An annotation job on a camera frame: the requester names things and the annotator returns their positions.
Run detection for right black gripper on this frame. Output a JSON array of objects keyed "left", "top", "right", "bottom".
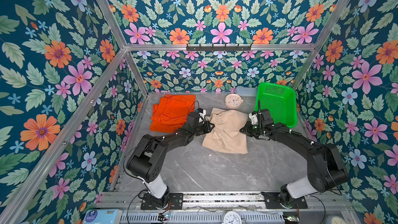
[{"left": 239, "top": 121, "right": 265, "bottom": 138}]

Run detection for orange shorts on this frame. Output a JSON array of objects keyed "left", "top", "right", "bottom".
[{"left": 150, "top": 94, "right": 196, "bottom": 133}]

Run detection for beige shorts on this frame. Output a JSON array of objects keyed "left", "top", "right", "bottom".
[{"left": 202, "top": 108, "right": 248, "bottom": 154}]

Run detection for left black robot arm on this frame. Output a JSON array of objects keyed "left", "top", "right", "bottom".
[{"left": 125, "top": 108, "right": 215, "bottom": 200}]

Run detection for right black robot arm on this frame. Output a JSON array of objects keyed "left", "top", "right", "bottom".
[{"left": 240, "top": 110, "right": 349, "bottom": 208}]

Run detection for green plastic basket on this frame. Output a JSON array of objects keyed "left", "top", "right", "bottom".
[{"left": 255, "top": 83, "right": 297, "bottom": 128}]

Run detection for grey rectangular box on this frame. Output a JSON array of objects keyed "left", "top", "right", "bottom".
[{"left": 236, "top": 87, "right": 258, "bottom": 97}]

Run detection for pink round alarm clock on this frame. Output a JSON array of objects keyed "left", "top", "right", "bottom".
[{"left": 225, "top": 93, "right": 244, "bottom": 110}]

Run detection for white clock at bottom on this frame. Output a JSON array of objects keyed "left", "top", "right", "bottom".
[{"left": 222, "top": 211, "right": 242, "bottom": 224}]

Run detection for round beige object bottom right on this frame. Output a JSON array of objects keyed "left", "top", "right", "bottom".
[{"left": 324, "top": 215, "right": 347, "bottom": 224}]

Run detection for blue tissue pack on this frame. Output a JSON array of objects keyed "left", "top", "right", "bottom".
[{"left": 83, "top": 209, "right": 123, "bottom": 224}]

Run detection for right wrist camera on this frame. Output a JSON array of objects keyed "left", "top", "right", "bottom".
[{"left": 248, "top": 112, "right": 258, "bottom": 125}]

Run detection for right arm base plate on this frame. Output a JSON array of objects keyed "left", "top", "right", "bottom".
[{"left": 260, "top": 191, "right": 308, "bottom": 209}]

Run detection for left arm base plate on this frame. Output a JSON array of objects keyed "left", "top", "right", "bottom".
[{"left": 141, "top": 193, "right": 184, "bottom": 210}]

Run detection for black wall hook rail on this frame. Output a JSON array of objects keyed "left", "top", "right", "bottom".
[{"left": 186, "top": 44, "right": 252, "bottom": 52}]

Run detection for aluminium mounting rail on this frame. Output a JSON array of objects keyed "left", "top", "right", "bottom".
[{"left": 96, "top": 191, "right": 354, "bottom": 211}]

